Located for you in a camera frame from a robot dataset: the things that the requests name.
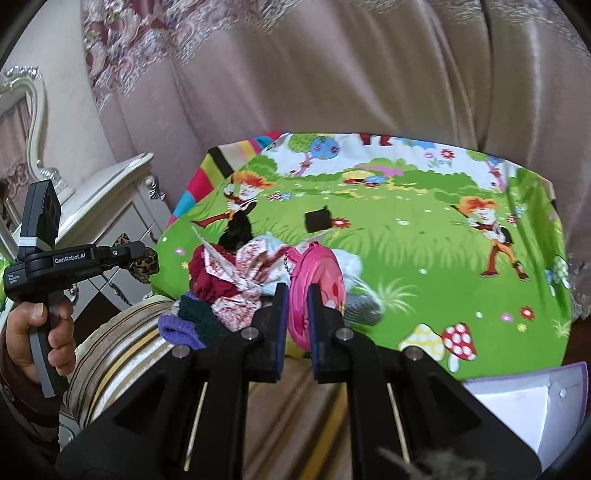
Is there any small black cloth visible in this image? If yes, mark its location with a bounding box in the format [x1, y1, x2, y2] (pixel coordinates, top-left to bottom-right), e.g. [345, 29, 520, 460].
[304, 206, 332, 233]

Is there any purple storage box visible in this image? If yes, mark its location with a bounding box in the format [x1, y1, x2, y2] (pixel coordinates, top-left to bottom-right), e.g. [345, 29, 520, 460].
[462, 362, 590, 470]

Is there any purple knit cloth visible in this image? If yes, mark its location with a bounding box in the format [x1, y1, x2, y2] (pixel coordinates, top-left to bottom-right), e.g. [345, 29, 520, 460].
[158, 314, 206, 350]

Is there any houndstooth pouch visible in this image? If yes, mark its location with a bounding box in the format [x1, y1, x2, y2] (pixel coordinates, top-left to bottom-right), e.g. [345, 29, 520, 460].
[344, 286, 385, 326]

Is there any green cartoon printed blanket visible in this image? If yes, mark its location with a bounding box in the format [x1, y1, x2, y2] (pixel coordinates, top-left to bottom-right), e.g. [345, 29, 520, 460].
[152, 131, 574, 382]

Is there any dark green knit cloth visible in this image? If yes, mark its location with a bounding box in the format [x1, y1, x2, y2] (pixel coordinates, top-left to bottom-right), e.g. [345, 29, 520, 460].
[178, 295, 232, 334]

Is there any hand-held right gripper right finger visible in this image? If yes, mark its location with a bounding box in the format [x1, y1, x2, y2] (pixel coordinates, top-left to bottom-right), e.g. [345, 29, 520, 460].
[307, 282, 542, 480]

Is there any red knit hat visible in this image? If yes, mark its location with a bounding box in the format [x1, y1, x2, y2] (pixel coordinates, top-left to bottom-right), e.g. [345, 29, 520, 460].
[188, 244, 237, 302]

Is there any beige pink curtain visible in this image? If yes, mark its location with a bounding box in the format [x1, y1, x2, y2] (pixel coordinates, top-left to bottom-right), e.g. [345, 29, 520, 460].
[81, 0, 591, 320]

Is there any person's left forearm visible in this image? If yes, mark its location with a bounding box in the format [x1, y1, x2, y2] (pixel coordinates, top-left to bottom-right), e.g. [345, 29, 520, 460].
[0, 330, 63, 464]

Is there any white fluffy cloth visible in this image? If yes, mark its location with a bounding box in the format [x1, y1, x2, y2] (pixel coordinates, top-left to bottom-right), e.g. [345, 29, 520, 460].
[252, 233, 363, 296]

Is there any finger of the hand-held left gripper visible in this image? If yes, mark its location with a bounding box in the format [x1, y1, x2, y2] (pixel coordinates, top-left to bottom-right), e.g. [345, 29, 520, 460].
[91, 243, 145, 274]

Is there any white ornate nightstand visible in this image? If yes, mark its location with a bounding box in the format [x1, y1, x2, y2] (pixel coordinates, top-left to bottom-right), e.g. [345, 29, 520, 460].
[55, 152, 174, 320]

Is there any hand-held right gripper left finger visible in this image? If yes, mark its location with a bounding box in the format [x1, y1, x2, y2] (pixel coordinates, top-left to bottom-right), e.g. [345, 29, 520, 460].
[55, 282, 291, 480]

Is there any red white patterned cloth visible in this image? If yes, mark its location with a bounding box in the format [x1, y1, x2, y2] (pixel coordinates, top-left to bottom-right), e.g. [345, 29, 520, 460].
[193, 228, 293, 331]

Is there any leopard print scrunchie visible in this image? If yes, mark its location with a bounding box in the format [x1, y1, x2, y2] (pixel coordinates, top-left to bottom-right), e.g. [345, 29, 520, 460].
[115, 233, 160, 284]

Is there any pink round purse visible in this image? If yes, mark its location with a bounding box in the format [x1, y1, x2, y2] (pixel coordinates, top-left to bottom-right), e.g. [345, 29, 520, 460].
[288, 242, 348, 352]

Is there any person's left hand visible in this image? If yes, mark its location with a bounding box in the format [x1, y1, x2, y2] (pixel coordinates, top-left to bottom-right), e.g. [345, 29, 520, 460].
[6, 298, 76, 385]

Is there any white ornate headboard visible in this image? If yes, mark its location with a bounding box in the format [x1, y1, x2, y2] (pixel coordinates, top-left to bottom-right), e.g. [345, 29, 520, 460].
[0, 65, 71, 261]

